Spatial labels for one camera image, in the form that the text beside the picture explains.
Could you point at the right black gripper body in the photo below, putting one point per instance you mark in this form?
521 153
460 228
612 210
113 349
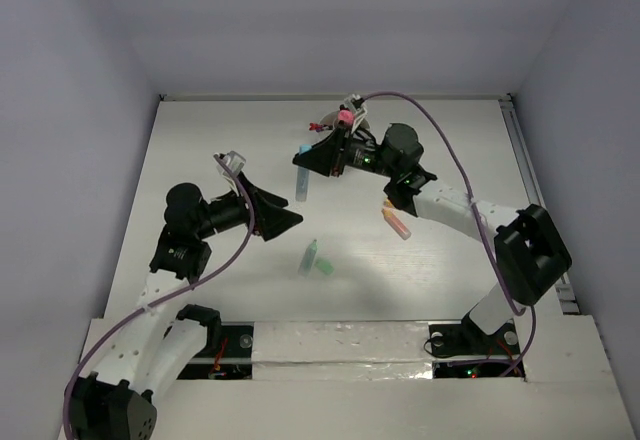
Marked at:
361 153

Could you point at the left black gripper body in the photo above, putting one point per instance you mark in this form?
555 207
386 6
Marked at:
253 208

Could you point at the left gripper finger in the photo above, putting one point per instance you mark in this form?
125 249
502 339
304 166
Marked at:
271 223
258 193

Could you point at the blue pastel highlighter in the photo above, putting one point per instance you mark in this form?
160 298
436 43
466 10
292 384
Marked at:
302 184

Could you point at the pink capped pencil tube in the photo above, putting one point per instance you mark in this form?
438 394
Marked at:
345 117

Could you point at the green pastel highlighter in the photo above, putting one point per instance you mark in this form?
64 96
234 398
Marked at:
308 259

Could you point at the green marker cap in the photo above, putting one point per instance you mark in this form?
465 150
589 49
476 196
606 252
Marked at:
324 266

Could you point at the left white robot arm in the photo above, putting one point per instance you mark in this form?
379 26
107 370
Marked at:
117 386

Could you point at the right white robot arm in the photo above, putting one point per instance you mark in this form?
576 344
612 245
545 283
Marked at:
525 247

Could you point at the white round desk organizer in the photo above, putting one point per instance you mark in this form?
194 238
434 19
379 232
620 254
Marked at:
330 121

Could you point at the orange pastel highlighter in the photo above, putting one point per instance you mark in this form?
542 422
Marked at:
396 224

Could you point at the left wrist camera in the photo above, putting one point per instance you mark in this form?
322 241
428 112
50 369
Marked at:
230 164

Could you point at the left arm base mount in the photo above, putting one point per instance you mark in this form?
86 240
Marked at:
233 361

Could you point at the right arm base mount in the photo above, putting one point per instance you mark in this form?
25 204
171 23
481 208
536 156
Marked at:
459 354

